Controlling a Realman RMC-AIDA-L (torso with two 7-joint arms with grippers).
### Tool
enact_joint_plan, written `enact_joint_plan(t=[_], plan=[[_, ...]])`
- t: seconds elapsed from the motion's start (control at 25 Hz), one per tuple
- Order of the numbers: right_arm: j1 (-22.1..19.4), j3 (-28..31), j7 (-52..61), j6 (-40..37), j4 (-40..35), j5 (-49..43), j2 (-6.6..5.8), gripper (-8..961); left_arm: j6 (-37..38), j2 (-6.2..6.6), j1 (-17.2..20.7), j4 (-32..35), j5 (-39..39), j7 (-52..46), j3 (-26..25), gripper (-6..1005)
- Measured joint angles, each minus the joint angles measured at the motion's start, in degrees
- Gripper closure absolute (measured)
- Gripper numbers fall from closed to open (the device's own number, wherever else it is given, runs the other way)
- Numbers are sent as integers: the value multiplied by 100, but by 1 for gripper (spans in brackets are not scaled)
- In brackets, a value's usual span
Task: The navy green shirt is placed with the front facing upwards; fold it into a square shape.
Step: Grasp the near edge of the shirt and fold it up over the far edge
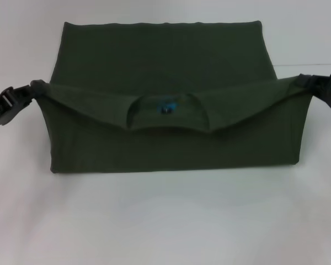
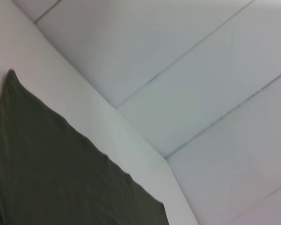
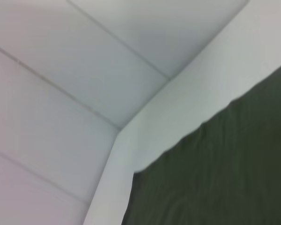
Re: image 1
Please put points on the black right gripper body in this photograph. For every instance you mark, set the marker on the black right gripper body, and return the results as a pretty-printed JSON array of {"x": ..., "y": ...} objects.
[{"x": 329, "y": 91}]

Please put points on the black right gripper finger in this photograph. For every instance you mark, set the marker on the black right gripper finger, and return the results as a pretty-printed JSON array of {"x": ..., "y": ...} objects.
[{"x": 303, "y": 81}]

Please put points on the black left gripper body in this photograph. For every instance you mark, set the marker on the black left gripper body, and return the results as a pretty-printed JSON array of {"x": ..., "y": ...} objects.
[{"x": 5, "y": 106}]

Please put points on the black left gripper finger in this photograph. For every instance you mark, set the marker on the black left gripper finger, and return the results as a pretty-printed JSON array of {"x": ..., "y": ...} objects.
[{"x": 34, "y": 88}]

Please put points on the dark green FREE t-shirt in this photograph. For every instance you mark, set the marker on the dark green FREE t-shirt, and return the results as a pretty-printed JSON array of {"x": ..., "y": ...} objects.
[{"x": 165, "y": 124}]

